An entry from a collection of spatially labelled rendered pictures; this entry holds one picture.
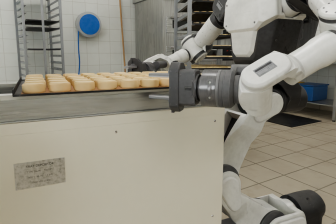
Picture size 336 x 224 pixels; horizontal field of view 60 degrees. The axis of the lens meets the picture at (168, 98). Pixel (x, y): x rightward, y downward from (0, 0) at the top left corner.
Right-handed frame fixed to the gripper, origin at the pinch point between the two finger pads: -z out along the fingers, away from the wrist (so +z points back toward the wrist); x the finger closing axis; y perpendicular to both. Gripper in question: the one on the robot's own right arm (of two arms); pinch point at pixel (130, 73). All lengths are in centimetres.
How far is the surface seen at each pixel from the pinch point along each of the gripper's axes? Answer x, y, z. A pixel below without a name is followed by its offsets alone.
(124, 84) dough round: 0.1, 18.6, -37.8
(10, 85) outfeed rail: -1.8, -22.4, -36.5
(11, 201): -26, -1, -57
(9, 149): -13, 0, -57
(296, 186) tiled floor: -91, 73, 125
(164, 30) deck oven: 43, -107, 312
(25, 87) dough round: 1, 3, -54
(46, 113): -6, 4, -50
